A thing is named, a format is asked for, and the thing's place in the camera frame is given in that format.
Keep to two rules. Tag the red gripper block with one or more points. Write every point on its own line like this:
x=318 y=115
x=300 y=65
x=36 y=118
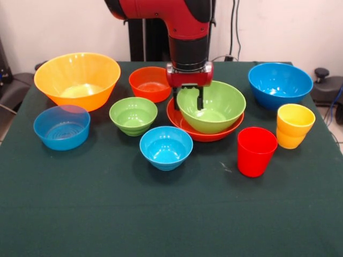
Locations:
x=190 y=79

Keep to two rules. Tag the large green bowl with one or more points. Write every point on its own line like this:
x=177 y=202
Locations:
x=219 y=115

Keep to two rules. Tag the clear blue ribbed bowl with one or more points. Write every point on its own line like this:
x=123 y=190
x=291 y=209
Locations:
x=61 y=139

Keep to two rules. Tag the wide shallow red-orange bowl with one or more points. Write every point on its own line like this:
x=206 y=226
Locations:
x=203 y=136

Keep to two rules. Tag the small red-orange bowl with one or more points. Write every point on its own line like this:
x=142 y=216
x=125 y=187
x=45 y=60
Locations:
x=147 y=80

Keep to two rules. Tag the small light blue bowl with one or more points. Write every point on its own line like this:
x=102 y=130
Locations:
x=166 y=150

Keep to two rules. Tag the small green bowl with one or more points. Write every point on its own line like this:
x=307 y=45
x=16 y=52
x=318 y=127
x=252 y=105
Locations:
x=134 y=117

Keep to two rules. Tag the red cup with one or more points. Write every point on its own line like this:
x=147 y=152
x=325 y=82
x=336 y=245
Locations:
x=254 y=160

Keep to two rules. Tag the large blue bowl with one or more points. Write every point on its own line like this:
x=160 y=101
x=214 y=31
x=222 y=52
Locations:
x=278 y=80

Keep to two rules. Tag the yellow cup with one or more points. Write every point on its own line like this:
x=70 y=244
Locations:
x=292 y=134

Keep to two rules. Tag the large orange bowl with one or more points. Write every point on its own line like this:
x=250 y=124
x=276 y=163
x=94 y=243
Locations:
x=77 y=69

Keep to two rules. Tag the dark green tablecloth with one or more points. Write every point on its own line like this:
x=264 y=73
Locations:
x=160 y=214

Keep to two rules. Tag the black equipment box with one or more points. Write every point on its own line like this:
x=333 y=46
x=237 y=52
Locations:
x=4 y=67

